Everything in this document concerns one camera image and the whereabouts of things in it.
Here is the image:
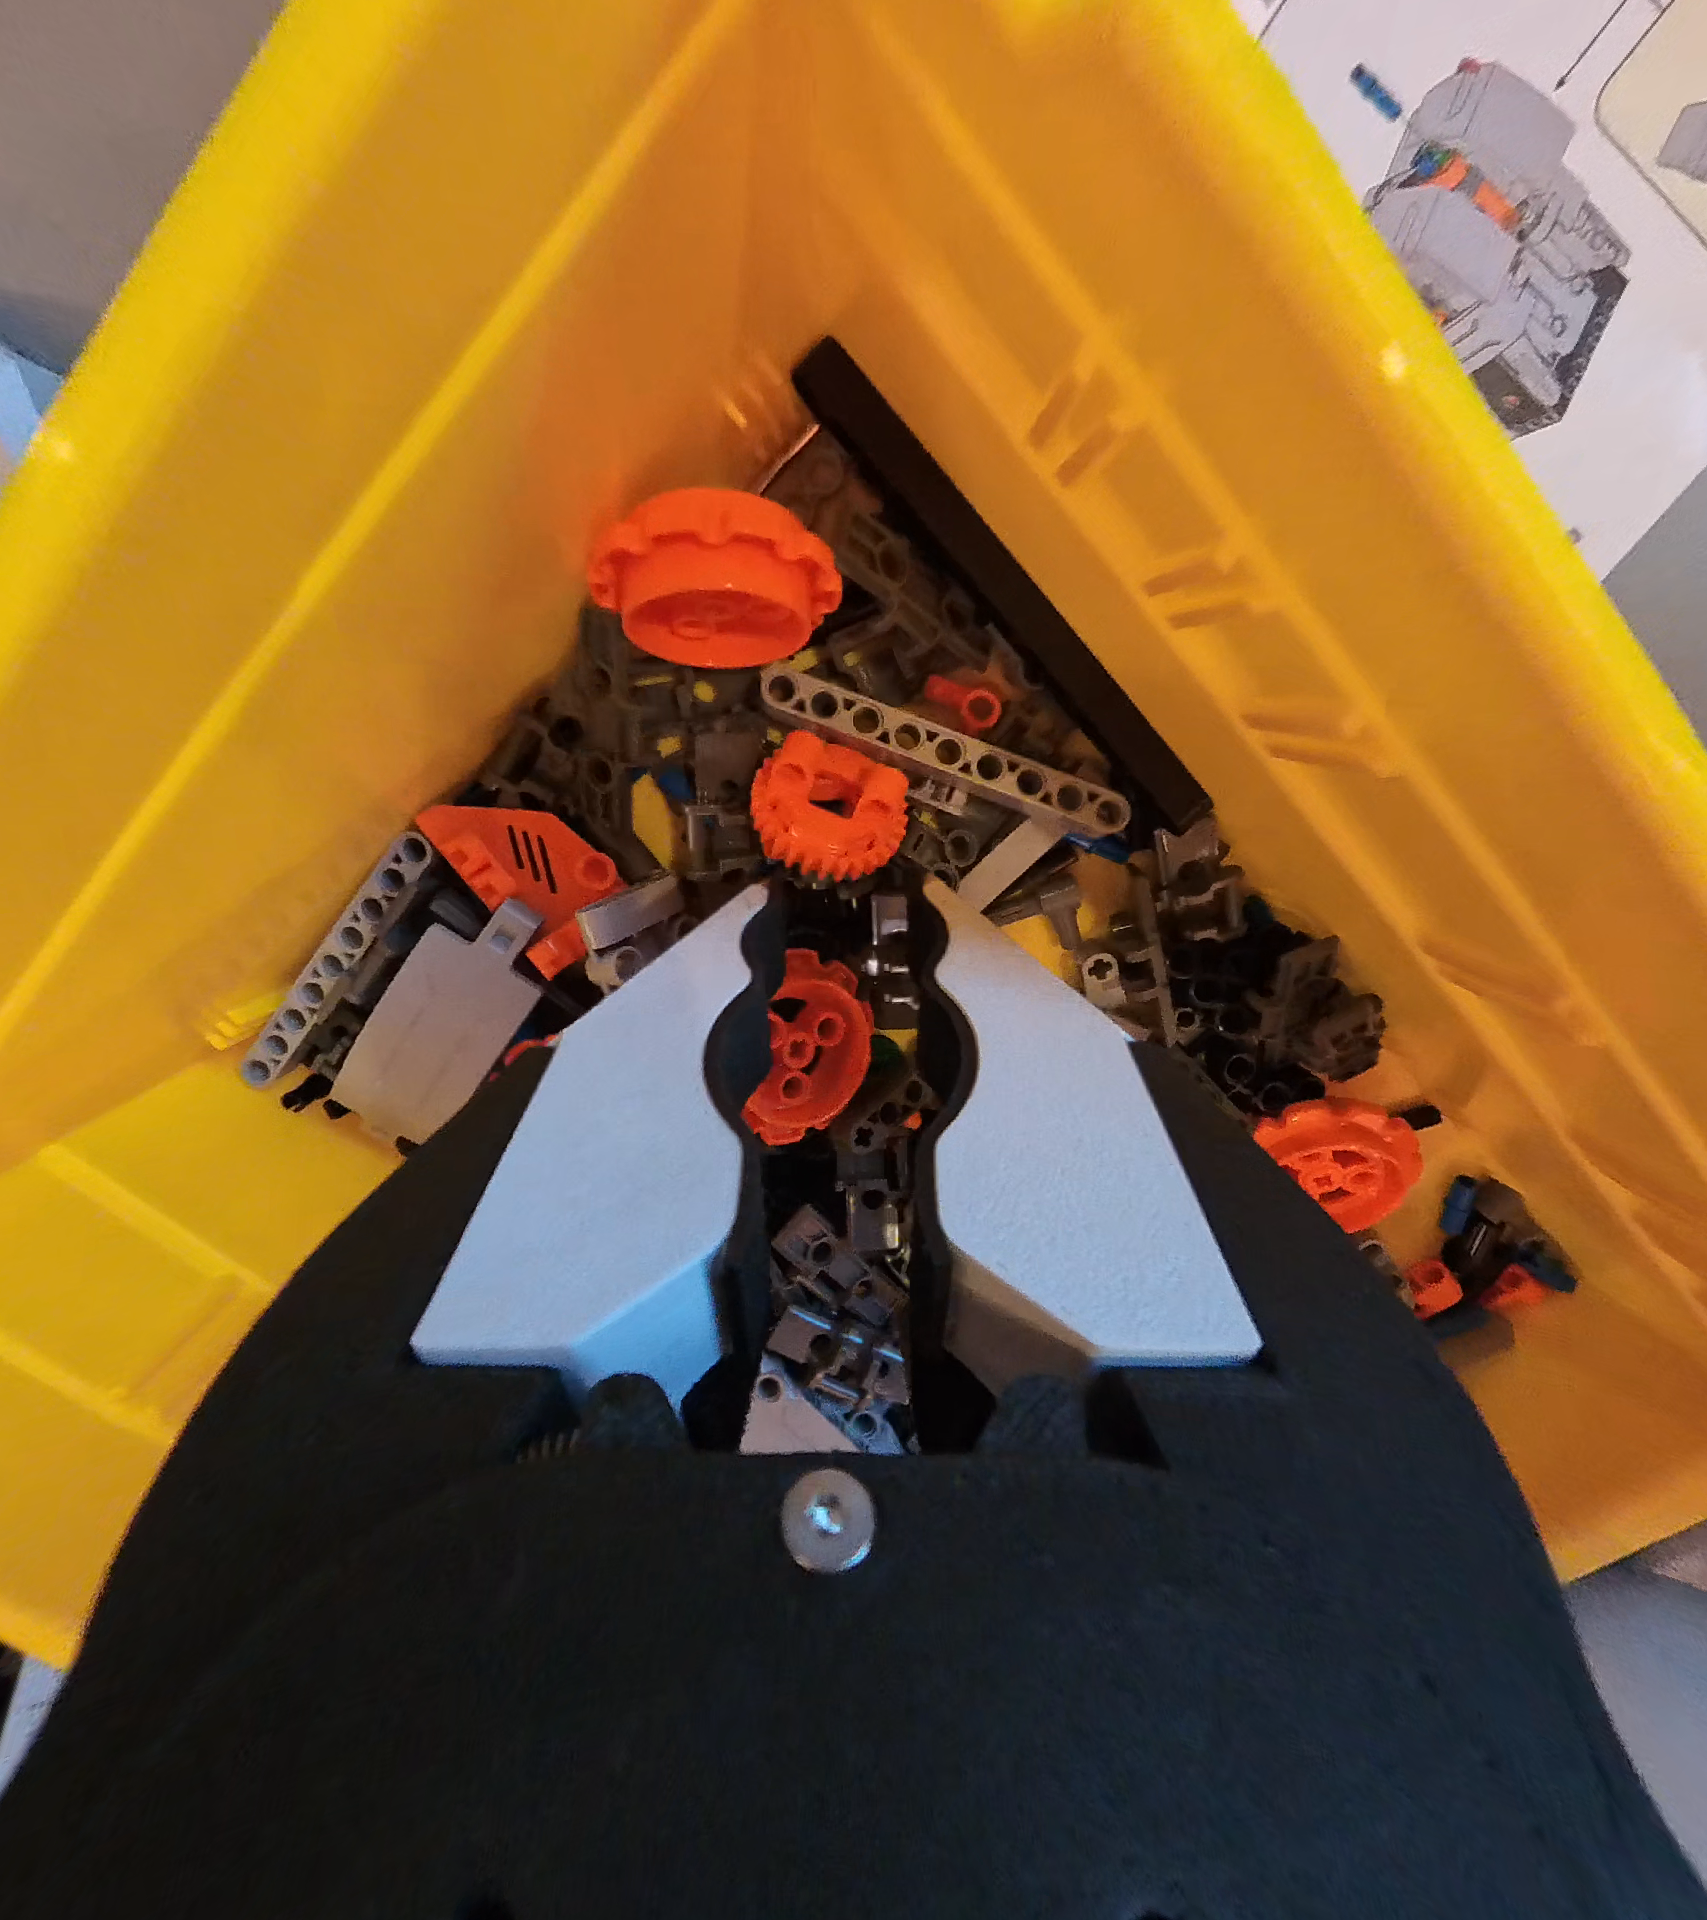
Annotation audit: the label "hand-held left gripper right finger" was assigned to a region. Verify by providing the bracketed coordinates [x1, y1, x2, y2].
[920, 875, 1264, 1389]

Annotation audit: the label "short grey holed beam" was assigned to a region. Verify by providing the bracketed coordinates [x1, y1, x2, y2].
[242, 834, 436, 1089]

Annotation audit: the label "light grey curved panel piece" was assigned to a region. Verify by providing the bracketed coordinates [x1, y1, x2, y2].
[336, 899, 548, 1150]

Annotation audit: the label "pile of building block pieces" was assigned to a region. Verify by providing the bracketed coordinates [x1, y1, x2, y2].
[242, 336, 1582, 1458]

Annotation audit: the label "orange crown gear piece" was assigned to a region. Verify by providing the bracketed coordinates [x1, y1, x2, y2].
[752, 730, 912, 890]

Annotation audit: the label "yellow plastic bin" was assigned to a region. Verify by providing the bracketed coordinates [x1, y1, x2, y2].
[0, 0, 1707, 1667]

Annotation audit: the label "large orange wheel hub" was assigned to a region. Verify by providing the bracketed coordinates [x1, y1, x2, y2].
[588, 486, 844, 670]

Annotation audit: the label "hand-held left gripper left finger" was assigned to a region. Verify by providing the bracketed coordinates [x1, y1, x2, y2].
[410, 882, 780, 1389]

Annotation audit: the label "orange toothed wheel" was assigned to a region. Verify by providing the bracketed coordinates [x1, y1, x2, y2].
[744, 947, 878, 1145]
[1256, 1098, 1426, 1235]

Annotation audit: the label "long light grey holed beam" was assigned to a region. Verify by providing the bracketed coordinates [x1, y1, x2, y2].
[760, 664, 1132, 842]

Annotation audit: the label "instruction booklet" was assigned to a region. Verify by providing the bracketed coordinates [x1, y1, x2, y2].
[1228, 0, 1707, 579]

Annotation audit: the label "orange panel piece black stripes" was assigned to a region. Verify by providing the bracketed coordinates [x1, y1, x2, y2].
[416, 803, 628, 980]

